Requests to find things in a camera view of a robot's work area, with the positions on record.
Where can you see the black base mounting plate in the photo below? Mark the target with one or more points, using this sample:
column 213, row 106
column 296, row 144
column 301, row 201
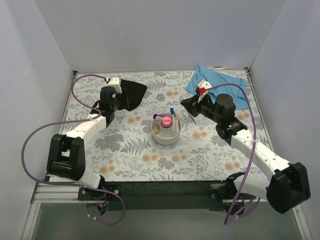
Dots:
column 173, row 195

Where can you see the floral patterned table mat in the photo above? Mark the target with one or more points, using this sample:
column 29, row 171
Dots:
column 126, row 150

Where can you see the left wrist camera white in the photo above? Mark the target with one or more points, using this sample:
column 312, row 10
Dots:
column 115, row 82

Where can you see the pink capped small bottle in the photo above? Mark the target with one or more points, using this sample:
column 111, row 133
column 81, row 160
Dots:
column 166, row 122

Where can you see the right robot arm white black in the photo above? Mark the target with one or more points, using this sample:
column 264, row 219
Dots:
column 275, row 168

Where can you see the orange capped white marker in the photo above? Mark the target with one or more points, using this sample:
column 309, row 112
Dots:
column 176, row 122

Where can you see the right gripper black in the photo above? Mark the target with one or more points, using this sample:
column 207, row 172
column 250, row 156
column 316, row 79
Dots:
column 197, row 105

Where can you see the black folded cloth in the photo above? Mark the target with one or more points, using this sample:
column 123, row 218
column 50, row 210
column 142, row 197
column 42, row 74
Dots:
column 136, row 92

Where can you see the white round divided organizer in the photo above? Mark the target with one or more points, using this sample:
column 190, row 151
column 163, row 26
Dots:
column 166, row 136

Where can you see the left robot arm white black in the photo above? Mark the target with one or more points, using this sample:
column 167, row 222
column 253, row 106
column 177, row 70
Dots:
column 67, row 157

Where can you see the blue capped white marker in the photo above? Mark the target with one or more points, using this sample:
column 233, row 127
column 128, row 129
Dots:
column 172, row 112

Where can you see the purple highlighter pink cap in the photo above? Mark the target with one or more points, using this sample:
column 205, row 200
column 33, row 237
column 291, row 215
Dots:
column 157, row 117

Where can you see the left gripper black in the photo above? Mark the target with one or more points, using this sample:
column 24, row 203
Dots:
column 122, row 96

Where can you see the aluminium frame rail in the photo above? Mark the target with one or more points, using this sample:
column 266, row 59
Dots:
column 53, row 193

